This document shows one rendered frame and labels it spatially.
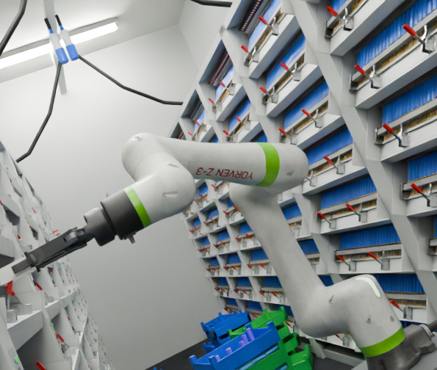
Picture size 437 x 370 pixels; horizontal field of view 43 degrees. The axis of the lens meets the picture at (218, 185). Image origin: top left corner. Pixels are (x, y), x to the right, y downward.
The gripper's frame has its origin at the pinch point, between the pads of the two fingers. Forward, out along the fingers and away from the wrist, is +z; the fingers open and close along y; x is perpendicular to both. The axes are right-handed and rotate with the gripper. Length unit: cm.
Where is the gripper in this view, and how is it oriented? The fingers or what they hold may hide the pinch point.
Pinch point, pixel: (15, 271)
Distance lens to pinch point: 117.7
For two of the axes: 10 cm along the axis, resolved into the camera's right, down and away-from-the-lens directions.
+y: -1.3, 2.1, 9.7
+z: -8.6, 4.6, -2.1
